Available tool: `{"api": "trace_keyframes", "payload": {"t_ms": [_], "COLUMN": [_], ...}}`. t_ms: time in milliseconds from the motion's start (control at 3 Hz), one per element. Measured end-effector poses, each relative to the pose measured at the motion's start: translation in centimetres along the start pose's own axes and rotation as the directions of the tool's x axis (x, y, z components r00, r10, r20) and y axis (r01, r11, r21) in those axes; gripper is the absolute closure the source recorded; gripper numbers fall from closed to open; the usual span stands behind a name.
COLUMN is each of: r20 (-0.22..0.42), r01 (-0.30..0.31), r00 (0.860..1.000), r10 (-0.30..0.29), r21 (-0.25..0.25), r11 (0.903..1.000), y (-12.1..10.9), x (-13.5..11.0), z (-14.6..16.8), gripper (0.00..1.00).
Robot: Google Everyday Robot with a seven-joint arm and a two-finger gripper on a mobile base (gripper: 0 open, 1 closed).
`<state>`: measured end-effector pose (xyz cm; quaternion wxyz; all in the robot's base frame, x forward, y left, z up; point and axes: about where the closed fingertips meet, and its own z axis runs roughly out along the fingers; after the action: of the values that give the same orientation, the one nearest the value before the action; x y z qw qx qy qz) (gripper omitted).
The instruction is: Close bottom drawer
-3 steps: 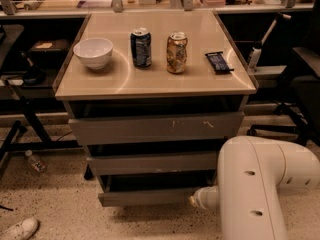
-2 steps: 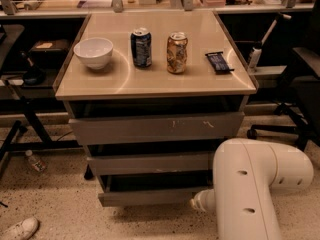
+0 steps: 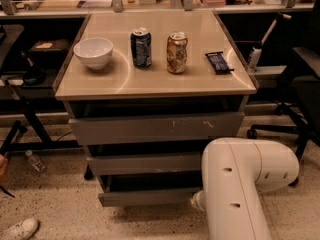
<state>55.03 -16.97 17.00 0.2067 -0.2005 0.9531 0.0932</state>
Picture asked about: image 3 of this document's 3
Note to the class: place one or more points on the plastic water bottle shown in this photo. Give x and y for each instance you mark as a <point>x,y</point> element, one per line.
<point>35,161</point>

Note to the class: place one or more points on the white bowl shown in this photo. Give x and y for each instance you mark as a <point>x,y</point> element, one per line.
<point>94,53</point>

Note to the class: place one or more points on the blue soda can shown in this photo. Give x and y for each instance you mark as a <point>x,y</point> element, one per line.
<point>141,47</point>

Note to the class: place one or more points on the black joystick controller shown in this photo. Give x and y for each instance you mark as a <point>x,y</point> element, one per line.
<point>33,75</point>

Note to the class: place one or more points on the grey drawer cabinet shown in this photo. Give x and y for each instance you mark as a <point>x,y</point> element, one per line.
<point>122,90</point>

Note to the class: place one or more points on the grey middle drawer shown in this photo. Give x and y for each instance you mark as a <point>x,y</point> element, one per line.
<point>146,163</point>

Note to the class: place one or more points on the grey top drawer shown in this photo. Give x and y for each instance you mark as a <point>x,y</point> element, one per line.
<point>156,128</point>

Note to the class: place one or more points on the black metal stand frame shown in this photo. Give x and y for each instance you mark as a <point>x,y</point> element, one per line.
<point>30,133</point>

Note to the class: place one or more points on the dark blue snack bar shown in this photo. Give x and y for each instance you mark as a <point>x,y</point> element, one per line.
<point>218,62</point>

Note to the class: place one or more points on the orange soda can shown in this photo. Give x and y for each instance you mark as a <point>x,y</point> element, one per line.
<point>177,52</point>

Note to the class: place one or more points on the grey drawer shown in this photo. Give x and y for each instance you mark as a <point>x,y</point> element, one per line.
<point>156,128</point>
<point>146,163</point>
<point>149,189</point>

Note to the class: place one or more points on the black office chair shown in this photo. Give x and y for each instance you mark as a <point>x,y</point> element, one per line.
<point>298,89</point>

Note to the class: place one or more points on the grey bottom drawer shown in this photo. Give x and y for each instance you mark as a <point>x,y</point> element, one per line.
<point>149,189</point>

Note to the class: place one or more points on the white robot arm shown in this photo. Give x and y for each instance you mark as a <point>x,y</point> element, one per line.
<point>234,172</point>

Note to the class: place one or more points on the white shoe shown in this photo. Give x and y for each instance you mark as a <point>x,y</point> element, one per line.
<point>22,230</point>

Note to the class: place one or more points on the black box on shelf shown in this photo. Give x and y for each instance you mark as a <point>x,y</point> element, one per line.
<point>49,49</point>

